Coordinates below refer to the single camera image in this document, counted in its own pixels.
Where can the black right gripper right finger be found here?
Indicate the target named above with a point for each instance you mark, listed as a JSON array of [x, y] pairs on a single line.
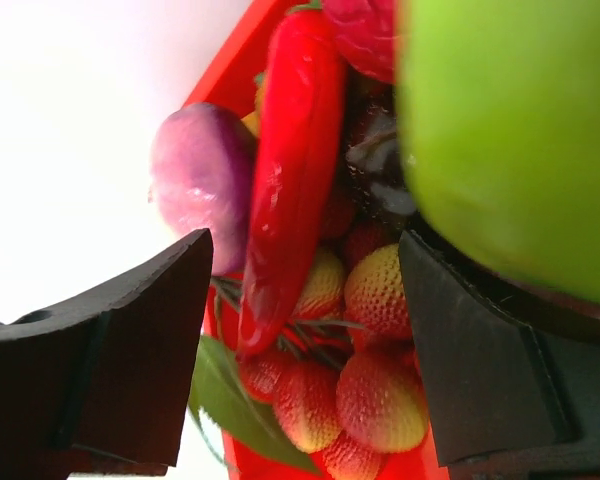
[[512, 381]]

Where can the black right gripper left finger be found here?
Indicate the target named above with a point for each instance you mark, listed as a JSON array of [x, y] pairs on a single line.
[[99, 383]]

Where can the purple onion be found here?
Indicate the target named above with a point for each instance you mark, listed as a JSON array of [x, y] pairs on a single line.
[[201, 168]]

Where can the red chili pepper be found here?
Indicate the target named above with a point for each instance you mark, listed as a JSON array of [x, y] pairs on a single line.
[[301, 120]]

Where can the red lychee cluster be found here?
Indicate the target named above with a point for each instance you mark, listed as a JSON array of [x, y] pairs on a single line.
[[337, 394]]

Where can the dark purple mangosteen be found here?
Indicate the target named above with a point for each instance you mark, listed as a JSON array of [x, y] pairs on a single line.
[[373, 161]]

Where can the green apple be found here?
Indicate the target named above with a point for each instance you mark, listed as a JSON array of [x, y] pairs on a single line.
[[501, 103]]

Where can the red plastic tray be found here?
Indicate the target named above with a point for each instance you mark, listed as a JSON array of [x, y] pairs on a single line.
[[229, 81]]

